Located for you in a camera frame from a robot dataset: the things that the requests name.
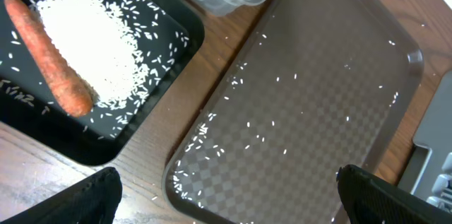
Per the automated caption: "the grey dishwasher rack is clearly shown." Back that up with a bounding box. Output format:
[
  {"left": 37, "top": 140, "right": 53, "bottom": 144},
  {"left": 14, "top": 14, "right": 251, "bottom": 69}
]
[{"left": 398, "top": 71, "right": 451, "bottom": 213}]

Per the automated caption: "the orange carrot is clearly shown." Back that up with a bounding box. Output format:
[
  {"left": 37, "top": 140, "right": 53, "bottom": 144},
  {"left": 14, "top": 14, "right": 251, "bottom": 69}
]
[{"left": 4, "top": 0, "right": 93, "bottom": 117}]

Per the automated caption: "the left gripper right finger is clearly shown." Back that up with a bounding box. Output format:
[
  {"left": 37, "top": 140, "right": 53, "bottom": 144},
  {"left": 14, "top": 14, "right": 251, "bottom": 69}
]
[{"left": 336, "top": 165, "right": 451, "bottom": 224}]

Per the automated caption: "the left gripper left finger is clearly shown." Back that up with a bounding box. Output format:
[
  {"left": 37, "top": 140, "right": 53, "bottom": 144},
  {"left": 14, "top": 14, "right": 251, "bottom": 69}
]
[{"left": 1, "top": 167, "right": 122, "bottom": 224}]

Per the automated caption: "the black plastic tray bin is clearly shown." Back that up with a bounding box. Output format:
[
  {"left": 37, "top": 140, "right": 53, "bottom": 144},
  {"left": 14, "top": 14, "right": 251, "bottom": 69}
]
[{"left": 1, "top": 0, "right": 204, "bottom": 165}]

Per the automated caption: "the brown serving tray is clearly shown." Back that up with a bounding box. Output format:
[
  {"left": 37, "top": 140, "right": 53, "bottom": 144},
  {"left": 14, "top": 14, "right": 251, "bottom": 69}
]
[{"left": 163, "top": 0, "right": 424, "bottom": 223}]

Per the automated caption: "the white rice pile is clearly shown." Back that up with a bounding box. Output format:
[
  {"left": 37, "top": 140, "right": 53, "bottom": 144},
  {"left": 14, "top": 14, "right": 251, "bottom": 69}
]
[{"left": 35, "top": 0, "right": 150, "bottom": 110}]

